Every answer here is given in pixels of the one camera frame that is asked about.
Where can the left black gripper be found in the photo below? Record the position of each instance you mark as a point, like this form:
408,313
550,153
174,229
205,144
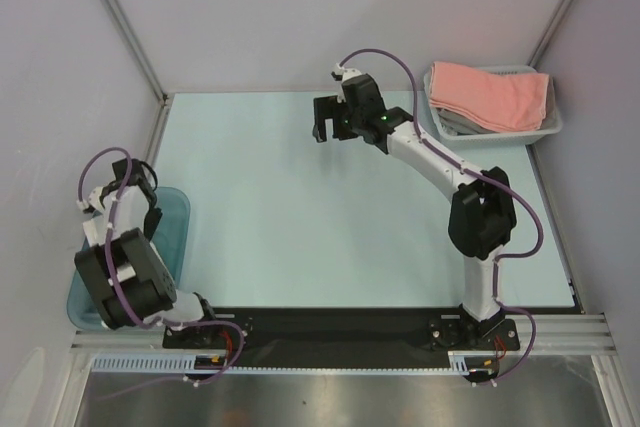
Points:
151,226

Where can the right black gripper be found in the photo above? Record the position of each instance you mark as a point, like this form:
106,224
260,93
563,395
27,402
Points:
329,115

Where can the pink striped towel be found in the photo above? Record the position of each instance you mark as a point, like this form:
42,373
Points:
478,102

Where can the white towel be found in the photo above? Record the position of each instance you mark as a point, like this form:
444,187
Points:
95,230

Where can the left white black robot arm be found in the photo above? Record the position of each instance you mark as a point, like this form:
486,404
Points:
126,277

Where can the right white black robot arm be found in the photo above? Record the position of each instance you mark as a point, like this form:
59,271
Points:
481,215

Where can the white perforated plastic basket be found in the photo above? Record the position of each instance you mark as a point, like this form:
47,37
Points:
460,142

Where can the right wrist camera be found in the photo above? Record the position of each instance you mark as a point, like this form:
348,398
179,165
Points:
341,74

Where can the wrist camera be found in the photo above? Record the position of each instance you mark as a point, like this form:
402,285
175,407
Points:
341,74
93,202

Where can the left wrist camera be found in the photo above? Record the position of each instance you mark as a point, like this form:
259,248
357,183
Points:
93,202

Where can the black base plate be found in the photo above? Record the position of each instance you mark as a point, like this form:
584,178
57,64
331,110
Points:
354,333

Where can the left aluminium corner post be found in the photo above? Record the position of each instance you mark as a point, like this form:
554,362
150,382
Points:
131,41

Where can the slotted cable duct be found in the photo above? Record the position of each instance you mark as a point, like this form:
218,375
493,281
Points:
209,364

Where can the aluminium frame rail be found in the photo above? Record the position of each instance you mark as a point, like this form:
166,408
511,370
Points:
556,335

